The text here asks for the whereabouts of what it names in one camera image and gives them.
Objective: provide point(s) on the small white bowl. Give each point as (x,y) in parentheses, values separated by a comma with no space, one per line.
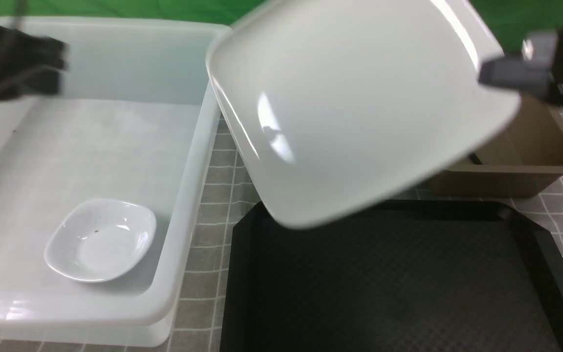
(100,240)

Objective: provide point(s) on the grey checked tablecloth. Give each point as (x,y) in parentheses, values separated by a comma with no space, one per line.
(195,326)

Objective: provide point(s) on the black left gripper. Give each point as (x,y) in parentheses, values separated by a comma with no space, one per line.
(29,65)

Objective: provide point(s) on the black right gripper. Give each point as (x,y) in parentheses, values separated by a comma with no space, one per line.
(537,69)

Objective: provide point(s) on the large white plastic bin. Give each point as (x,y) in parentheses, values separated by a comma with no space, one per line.
(135,122)

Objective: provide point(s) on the black serving tray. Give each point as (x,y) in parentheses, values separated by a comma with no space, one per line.
(402,276)

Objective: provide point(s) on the brown plastic bin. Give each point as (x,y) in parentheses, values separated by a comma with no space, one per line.
(520,162)

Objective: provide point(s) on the white square rice plate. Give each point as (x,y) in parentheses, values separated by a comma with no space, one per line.
(335,105)

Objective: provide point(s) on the green backdrop cloth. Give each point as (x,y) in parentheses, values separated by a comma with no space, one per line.
(509,20)

